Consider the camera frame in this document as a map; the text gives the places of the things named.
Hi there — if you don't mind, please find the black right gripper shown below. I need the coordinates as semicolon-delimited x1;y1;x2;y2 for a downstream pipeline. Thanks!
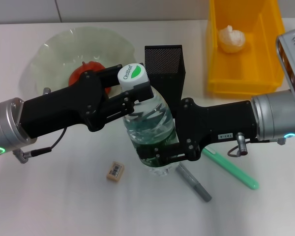
135;97;259;169

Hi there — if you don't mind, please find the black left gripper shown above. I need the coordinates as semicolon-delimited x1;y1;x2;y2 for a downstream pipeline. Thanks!
19;64;123;141

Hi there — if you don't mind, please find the clear bottle with green label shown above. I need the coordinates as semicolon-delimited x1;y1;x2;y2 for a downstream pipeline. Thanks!
117;63;177;177

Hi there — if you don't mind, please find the white paper ball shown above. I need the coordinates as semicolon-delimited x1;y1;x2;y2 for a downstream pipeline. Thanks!
218;25;246;54

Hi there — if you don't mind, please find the beige eraser with barcode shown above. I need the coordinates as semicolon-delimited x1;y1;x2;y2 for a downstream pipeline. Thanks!
105;161;125;182

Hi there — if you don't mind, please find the black mesh pen holder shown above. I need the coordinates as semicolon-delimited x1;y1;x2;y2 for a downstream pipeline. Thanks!
144;44;186;116

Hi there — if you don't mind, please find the wavy green glass fruit plate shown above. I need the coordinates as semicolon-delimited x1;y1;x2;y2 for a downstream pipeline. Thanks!
28;26;136;94

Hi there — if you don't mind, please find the grey marker pen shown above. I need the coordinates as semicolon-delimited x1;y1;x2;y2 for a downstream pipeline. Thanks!
175;163;212;203

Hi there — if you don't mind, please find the mint green pen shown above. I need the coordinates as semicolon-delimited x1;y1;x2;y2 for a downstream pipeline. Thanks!
202;147;259;191

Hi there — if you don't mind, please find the yellow plastic bin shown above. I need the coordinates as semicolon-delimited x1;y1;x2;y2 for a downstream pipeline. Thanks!
206;0;286;99

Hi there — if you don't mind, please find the grey right wrist cable plug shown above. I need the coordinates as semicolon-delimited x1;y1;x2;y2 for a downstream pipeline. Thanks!
227;132;249;158

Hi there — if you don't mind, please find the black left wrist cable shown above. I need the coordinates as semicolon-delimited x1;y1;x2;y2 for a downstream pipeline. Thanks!
12;127;67;164

